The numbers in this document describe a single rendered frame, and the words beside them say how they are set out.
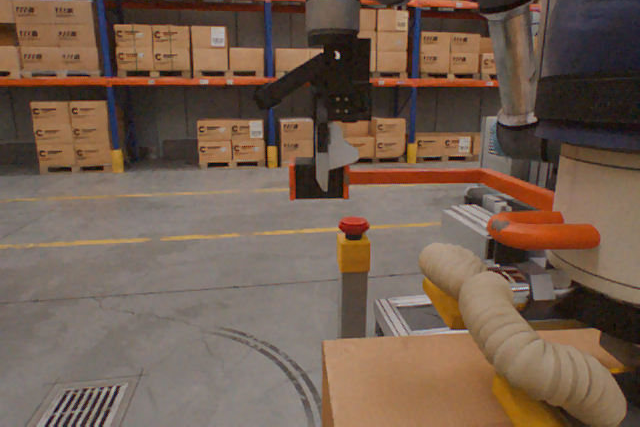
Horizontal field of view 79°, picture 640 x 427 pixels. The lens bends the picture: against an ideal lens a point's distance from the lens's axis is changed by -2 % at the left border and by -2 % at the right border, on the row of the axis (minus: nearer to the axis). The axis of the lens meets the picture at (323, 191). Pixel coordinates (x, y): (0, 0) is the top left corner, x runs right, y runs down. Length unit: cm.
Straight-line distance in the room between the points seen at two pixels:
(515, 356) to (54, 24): 800
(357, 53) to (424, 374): 44
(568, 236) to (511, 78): 70
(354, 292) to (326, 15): 59
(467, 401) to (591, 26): 42
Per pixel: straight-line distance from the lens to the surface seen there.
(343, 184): 56
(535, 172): 146
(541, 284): 41
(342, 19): 56
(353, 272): 89
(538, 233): 37
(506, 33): 101
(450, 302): 49
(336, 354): 61
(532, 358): 32
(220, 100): 875
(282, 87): 56
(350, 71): 57
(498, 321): 33
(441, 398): 56
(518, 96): 107
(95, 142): 796
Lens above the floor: 131
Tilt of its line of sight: 14 degrees down
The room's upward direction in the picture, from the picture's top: straight up
